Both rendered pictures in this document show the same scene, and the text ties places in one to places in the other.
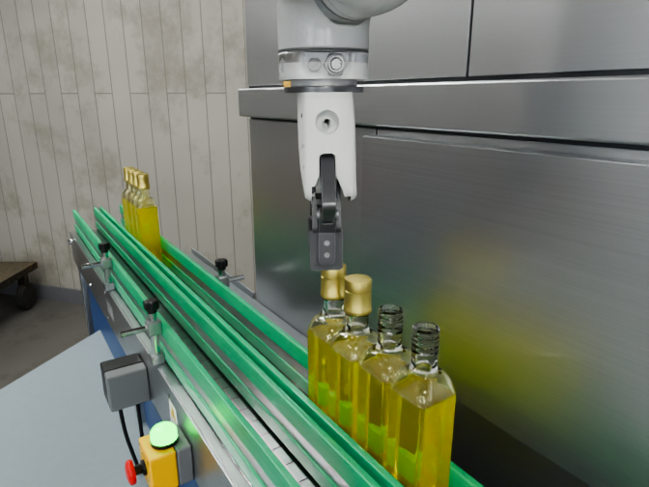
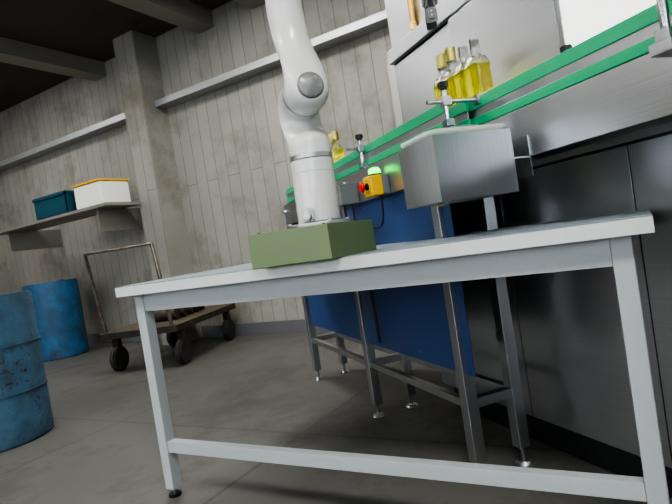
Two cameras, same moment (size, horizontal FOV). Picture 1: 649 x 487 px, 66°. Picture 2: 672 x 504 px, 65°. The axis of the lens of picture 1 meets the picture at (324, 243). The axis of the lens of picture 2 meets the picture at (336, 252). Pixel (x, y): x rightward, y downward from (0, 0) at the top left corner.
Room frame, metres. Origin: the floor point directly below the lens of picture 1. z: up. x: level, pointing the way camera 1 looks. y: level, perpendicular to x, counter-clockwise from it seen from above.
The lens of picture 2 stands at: (-1.13, 0.02, 0.79)
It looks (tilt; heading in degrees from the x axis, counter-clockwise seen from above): 1 degrees down; 13
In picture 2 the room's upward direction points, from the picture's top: 9 degrees counter-clockwise
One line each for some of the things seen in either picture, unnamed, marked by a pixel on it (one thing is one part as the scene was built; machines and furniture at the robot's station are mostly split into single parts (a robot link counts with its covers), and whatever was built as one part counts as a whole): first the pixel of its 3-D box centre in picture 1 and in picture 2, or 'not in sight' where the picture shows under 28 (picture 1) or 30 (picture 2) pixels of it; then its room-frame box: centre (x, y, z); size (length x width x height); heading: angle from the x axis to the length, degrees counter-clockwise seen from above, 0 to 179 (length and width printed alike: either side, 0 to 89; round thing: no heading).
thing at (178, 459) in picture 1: (164, 460); (375, 186); (0.70, 0.27, 0.96); 0.07 x 0.07 x 0.07; 33
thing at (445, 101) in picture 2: not in sight; (453, 103); (0.38, -0.02, 1.12); 0.17 x 0.03 x 0.12; 123
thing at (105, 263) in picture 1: (97, 269); not in sight; (1.24, 0.60, 1.11); 0.07 x 0.04 x 0.13; 123
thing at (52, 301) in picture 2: not in sight; (56, 318); (3.74, 4.38, 0.42); 0.57 x 0.55 x 0.83; 73
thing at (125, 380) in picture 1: (125, 382); (345, 195); (0.94, 0.43, 0.96); 0.08 x 0.08 x 0.08; 33
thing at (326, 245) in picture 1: (326, 240); (431, 9); (0.45, 0.00, 1.42); 0.03 x 0.03 x 0.07; 4
